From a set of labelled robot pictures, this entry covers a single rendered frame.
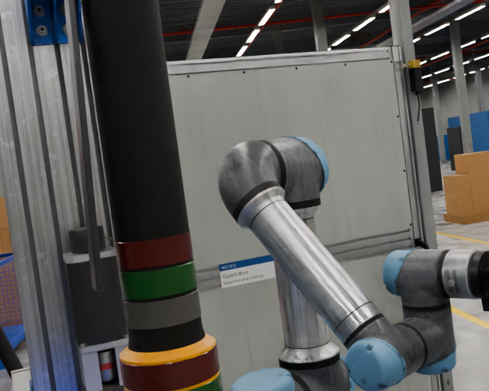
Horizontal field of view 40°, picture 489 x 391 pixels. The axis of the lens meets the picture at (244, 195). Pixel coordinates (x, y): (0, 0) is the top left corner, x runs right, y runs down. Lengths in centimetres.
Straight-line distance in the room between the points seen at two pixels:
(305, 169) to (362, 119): 129
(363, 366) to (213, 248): 129
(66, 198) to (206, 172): 104
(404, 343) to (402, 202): 159
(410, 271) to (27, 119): 69
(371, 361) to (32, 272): 60
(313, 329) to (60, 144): 56
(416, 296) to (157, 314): 83
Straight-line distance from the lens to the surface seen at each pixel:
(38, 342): 126
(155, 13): 30
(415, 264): 108
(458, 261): 105
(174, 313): 29
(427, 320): 109
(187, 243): 29
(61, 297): 124
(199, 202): 220
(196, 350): 29
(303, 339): 126
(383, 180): 253
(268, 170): 113
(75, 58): 29
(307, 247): 105
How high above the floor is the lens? 165
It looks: 3 degrees down
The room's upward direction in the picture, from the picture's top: 8 degrees counter-clockwise
